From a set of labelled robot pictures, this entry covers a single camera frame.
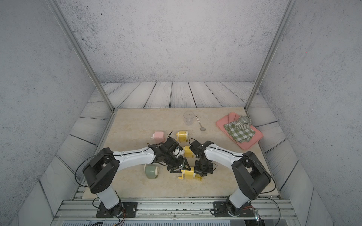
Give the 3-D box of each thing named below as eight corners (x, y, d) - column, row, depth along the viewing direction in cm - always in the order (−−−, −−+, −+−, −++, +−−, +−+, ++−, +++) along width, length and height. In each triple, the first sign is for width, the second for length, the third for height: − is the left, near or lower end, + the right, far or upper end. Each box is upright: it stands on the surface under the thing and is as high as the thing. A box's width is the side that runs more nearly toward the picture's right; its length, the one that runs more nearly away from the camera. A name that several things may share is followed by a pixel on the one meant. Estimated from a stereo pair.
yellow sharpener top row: (176, 143, 102) (175, 137, 96) (176, 137, 105) (175, 131, 99) (188, 143, 102) (188, 136, 96) (188, 137, 105) (188, 131, 99)
